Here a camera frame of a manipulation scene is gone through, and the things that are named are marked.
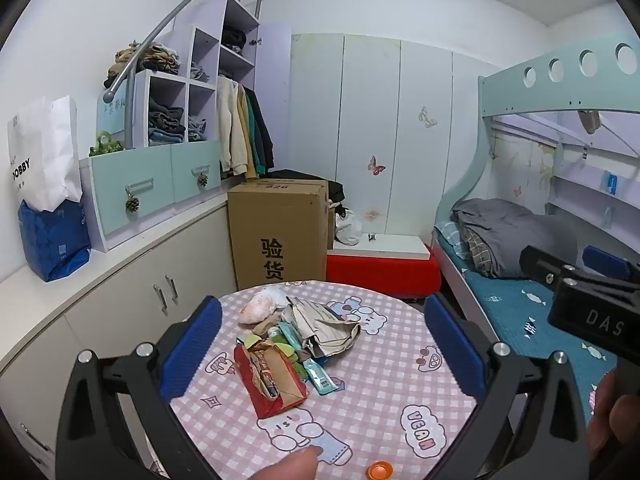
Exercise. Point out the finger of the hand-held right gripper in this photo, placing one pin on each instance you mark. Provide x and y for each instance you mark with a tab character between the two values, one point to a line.
542	262
605	261

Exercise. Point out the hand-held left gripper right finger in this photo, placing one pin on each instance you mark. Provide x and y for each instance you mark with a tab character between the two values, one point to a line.
456	347

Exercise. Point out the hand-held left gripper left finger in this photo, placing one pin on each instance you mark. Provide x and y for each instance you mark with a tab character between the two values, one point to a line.
192	347

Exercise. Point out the person's right hand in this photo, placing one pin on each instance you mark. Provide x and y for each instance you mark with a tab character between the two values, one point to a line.
612	410

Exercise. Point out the person's left hand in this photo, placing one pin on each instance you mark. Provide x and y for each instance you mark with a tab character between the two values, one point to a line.
287	467

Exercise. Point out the grey quilt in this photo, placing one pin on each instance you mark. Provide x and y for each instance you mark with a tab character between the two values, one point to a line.
520	232

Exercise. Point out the teal printed bed sheet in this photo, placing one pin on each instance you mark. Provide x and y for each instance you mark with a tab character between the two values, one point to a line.
505	310

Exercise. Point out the plaid pillow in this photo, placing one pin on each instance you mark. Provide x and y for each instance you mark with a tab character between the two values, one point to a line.
477	252

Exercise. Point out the pink plastic bag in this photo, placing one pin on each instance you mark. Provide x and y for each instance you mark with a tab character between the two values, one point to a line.
260	306

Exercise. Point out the red paper bag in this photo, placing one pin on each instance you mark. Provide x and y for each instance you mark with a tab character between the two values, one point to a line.
272	382

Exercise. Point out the light blue packet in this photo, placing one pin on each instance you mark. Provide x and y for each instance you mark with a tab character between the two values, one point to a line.
291	340

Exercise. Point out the white low cabinet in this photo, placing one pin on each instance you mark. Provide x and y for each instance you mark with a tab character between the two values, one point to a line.
100	300

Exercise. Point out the red platform base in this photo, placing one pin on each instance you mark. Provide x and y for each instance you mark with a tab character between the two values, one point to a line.
380	275

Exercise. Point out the white board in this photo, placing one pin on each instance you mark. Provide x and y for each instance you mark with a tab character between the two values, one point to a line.
395	246

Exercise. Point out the teal snack wrapper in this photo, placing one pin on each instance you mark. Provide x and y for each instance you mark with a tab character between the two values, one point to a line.
320	379

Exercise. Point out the crumpled grey paper bag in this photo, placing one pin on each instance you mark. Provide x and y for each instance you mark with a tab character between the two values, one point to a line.
325	327

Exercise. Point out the large cardboard box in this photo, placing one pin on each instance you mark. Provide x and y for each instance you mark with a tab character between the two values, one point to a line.
277	237

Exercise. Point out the orange bottle cap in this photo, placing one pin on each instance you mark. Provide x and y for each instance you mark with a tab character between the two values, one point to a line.
381	471

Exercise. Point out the pinecone ornament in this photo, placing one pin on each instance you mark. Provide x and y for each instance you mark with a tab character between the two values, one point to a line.
132	204
203	180

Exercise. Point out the white plastic bag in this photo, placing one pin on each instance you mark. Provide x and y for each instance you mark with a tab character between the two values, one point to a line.
347	227

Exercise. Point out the mint drawer unit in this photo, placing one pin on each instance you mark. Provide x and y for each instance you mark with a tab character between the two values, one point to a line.
150	187

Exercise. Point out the blue shopping bag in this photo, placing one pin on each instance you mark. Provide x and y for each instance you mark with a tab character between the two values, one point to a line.
55	242

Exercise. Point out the pale butterfly sticker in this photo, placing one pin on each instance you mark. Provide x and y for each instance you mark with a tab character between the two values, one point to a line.
428	117

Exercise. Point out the pink butterfly sticker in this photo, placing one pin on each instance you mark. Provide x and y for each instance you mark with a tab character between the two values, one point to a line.
376	166

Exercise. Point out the white wardrobe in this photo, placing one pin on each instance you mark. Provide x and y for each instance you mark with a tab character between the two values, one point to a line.
400	110

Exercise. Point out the dark clothing heap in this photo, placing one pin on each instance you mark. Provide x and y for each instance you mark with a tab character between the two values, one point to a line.
320	180

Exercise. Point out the yellow hanging garment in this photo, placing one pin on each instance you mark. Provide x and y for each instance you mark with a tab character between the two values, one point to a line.
248	135

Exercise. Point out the green hanging garment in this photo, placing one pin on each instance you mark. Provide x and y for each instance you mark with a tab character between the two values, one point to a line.
257	135

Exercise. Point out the cream hanging jacket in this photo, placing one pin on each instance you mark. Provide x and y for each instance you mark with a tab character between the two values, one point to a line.
230	125

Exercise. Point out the folded dark clothes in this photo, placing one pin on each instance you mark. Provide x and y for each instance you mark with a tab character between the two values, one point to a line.
167	122

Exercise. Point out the black hanging garment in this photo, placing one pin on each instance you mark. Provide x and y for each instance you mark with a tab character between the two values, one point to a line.
266	130

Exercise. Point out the white paper bag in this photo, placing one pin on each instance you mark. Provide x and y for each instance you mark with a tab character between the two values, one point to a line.
47	155

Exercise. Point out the pile of clothes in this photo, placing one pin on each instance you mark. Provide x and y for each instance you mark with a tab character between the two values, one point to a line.
145	62

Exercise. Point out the lilac cubby shelf unit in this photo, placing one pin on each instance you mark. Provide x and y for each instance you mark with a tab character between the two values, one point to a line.
205	40

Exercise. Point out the grey metal handrail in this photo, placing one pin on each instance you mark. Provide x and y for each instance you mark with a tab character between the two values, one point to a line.
165	25

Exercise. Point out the small blue wall item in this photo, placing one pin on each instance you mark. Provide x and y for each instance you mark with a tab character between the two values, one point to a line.
611	182

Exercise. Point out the mint bunk bed frame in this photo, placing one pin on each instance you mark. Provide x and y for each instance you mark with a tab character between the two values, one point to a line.
505	90

